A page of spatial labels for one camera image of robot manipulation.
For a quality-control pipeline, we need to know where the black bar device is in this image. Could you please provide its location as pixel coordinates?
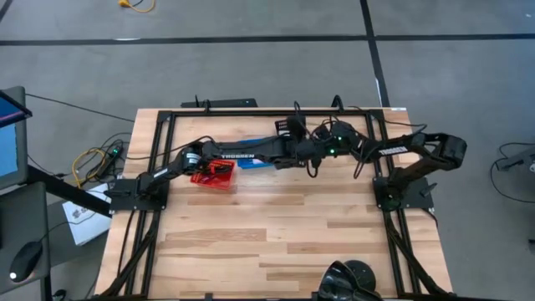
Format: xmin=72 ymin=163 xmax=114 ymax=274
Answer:
xmin=180 ymin=98 xmax=259 ymax=109

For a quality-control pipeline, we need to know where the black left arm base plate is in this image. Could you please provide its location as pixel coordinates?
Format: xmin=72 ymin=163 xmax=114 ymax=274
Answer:
xmin=109 ymin=178 xmax=169 ymax=212

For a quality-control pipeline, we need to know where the black cable red strap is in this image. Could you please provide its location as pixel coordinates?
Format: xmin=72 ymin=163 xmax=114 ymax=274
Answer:
xmin=206 ymin=162 xmax=233 ymax=179

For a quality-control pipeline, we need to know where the computer monitor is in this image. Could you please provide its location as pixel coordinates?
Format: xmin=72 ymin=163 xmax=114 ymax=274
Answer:
xmin=0 ymin=85 xmax=33 ymax=191

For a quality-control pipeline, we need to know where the black floor cable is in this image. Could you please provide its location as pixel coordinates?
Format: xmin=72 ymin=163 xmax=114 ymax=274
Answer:
xmin=489 ymin=141 xmax=535 ymax=206

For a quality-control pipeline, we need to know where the yellow coiled cable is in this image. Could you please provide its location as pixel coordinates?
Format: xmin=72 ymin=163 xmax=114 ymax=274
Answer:
xmin=71 ymin=148 xmax=106 ymax=189

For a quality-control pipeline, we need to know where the black computer mouse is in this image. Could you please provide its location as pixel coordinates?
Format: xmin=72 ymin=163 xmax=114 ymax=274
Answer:
xmin=8 ymin=241 xmax=43 ymax=284

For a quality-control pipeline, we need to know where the black aluminium table frame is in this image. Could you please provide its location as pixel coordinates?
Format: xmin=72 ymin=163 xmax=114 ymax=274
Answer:
xmin=99 ymin=107 xmax=452 ymax=300

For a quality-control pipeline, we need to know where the blue plastic basket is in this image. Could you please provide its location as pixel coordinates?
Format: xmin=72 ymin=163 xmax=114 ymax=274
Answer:
xmin=237 ymin=139 xmax=276 ymax=171

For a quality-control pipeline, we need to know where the dark grey desk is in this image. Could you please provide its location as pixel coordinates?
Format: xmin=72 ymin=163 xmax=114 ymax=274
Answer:
xmin=0 ymin=181 xmax=52 ymax=301

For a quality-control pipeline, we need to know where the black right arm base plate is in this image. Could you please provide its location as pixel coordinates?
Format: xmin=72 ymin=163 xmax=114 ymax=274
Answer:
xmin=373 ymin=175 xmax=435 ymax=210

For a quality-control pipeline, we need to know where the white cardboard box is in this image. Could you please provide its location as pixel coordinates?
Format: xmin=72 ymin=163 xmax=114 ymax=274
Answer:
xmin=62 ymin=183 xmax=113 ymax=247

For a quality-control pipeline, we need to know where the yellow floor cable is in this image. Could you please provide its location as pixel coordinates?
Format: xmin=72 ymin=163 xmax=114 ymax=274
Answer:
xmin=118 ymin=0 xmax=156 ymax=13

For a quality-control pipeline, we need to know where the black plastic basket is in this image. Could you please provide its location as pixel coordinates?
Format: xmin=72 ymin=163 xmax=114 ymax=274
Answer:
xmin=274 ymin=115 xmax=308 ymax=141

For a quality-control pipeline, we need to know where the red plastic basket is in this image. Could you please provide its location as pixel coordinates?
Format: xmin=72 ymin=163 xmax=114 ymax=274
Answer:
xmin=190 ymin=158 xmax=237 ymax=191

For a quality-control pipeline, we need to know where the black power strip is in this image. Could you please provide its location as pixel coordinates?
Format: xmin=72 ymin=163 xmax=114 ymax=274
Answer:
xmin=98 ymin=144 xmax=126 ymax=177

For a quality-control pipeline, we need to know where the black table-level camera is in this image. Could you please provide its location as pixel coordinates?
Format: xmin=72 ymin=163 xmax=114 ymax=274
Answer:
xmin=317 ymin=259 xmax=381 ymax=301

